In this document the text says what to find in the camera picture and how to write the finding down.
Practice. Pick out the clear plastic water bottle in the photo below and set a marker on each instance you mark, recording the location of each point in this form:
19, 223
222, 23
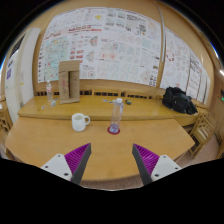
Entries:
116, 115

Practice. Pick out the white ceramic mug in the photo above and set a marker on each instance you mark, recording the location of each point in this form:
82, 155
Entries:
80, 121

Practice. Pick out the white standing air conditioner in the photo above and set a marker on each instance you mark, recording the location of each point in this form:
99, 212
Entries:
18, 77

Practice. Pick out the paper poster wall right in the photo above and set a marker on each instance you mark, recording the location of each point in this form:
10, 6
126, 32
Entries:
184, 70

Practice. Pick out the small dark object on bench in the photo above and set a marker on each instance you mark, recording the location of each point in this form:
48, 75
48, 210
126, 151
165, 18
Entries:
128, 102

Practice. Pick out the gripper purple and grey right finger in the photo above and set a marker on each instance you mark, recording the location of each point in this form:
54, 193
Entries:
151, 166

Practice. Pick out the brown cardboard box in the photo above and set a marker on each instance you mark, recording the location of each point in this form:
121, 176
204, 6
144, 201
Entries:
69, 81

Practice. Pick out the wooden chair right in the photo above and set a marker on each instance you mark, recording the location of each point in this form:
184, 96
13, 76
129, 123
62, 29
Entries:
205, 127

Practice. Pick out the small bottle with red label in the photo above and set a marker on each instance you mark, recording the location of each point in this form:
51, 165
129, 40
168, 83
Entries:
49, 90

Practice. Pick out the small items on bench centre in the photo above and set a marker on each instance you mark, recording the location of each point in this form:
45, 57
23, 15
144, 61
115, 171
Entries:
110, 101

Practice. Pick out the round red coaster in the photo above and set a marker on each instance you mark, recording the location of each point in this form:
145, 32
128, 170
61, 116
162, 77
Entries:
109, 131

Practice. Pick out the gripper purple and grey left finger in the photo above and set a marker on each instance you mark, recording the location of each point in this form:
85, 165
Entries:
70, 166

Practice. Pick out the large paper poster wall left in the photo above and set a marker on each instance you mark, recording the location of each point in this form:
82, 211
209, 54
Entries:
110, 43

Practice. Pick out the black backpack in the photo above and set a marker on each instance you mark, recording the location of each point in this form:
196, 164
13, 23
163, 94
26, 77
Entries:
177, 100

